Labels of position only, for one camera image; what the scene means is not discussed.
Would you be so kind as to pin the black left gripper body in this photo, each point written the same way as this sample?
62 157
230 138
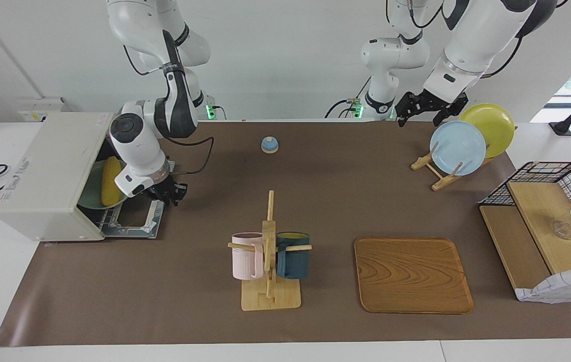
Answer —
431 102

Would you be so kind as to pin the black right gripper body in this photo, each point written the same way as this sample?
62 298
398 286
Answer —
165 188

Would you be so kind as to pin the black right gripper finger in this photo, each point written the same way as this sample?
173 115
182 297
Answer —
183 190
173 202

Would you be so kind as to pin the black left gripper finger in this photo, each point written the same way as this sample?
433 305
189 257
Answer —
401 119
440 119

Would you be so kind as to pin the glass oven door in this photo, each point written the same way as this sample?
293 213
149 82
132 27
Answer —
151 221

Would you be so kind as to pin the yellow corn cob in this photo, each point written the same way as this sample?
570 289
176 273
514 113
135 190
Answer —
110 181

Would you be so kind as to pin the light green plate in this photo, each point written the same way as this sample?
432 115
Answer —
92 193

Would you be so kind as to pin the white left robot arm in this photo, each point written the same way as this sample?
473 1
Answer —
476 30

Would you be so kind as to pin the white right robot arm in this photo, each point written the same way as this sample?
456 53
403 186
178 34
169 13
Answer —
137 146

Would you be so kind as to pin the beige toaster oven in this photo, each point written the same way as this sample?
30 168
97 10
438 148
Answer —
44 176

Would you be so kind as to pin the light blue plate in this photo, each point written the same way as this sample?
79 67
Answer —
459 146

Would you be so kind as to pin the yellow plate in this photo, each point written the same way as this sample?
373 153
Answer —
496 125

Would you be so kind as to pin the wooden plate rack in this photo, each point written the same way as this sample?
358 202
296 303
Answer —
441 181

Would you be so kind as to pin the brown table mat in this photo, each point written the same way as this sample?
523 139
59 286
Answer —
265 211

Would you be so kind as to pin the pink mug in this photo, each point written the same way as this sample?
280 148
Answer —
245 259

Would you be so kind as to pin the blue call bell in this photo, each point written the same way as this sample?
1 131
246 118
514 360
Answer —
270 145

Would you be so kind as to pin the light wooden shelf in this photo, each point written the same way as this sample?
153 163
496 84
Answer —
537 206

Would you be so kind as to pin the dark teal mug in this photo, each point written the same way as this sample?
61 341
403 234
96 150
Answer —
294 261

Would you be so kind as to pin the wooden mug tree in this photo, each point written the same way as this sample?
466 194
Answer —
269 296

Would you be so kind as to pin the white socket box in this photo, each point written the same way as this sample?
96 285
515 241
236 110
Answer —
39 108

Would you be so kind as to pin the brown wooden tray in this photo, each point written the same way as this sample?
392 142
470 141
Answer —
411 276

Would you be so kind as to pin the clear glass object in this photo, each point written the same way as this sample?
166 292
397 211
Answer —
562 230

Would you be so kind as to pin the white checkered cloth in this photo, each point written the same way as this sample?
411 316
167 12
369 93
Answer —
562 286

